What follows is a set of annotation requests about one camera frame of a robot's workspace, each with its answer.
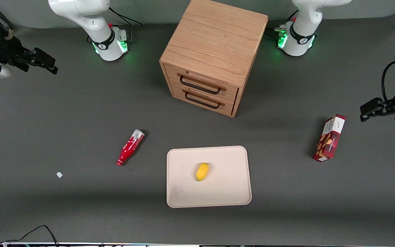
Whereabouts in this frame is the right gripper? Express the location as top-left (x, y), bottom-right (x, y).
top-left (0, 33), bottom-right (58, 75)

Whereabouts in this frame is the beige plastic tray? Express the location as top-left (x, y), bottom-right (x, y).
top-left (166, 146), bottom-right (252, 209)

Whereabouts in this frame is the red plaid cookie box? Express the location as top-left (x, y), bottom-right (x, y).
top-left (313, 114), bottom-right (346, 162)

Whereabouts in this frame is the wooden drawer front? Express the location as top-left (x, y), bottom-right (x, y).
top-left (170, 84), bottom-right (236, 116)
top-left (165, 63), bottom-right (240, 104)

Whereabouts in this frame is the wooden drawer cabinet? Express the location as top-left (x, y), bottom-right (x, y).
top-left (159, 0), bottom-right (269, 118)

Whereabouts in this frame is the yellow toy fruit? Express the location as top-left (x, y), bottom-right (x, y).
top-left (195, 163), bottom-right (210, 182)

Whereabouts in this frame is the black right base cable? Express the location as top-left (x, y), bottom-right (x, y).
top-left (109, 7), bottom-right (144, 43)

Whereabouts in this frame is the black base cable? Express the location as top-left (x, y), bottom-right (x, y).
top-left (265, 10), bottom-right (299, 40)
top-left (109, 7), bottom-right (144, 43)

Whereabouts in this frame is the black left base cable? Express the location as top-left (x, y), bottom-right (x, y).
top-left (265, 10), bottom-right (299, 40)

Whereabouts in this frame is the black drawer handle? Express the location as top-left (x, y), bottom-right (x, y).
top-left (179, 75), bottom-right (222, 95)
top-left (184, 91), bottom-right (221, 110)

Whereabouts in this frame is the black cable on table edge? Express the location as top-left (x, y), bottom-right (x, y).
top-left (0, 225), bottom-right (59, 247)

